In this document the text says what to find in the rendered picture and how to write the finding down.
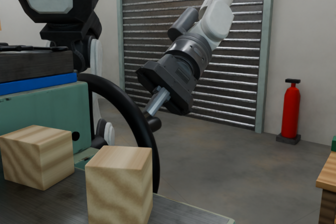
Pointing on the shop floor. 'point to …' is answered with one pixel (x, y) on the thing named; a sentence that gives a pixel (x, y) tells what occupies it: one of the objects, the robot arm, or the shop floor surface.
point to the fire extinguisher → (290, 114)
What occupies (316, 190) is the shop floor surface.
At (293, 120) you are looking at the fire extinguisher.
